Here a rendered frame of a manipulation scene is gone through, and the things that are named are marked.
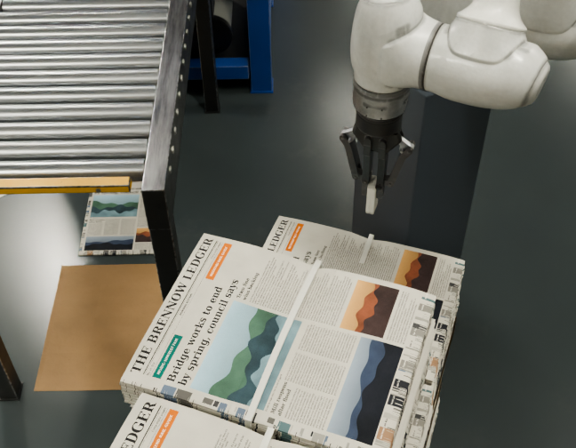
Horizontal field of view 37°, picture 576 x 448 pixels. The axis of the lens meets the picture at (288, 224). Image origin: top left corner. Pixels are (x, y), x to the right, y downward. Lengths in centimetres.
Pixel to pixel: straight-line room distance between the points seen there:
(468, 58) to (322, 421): 54
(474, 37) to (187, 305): 55
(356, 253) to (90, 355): 114
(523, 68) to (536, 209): 173
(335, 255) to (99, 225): 139
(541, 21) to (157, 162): 83
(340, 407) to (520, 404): 136
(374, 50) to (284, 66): 219
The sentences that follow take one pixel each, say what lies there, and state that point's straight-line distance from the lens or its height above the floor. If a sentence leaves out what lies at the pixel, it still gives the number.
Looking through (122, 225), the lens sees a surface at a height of 1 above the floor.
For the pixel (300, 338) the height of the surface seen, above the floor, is 106.
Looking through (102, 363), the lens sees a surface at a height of 0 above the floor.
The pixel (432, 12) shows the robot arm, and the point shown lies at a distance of 165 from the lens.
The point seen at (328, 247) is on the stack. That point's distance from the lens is 162.
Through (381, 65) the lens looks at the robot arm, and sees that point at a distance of 128.
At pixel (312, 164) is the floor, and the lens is 300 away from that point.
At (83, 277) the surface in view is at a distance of 273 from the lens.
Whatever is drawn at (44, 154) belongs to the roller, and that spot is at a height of 79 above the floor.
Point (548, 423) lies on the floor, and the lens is 245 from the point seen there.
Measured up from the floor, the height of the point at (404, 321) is 106.
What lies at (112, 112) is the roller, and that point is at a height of 79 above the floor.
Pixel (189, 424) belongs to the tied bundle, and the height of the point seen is 106.
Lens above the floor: 204
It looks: 47 degrees down
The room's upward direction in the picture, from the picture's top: 1 degrees counter-clockwise
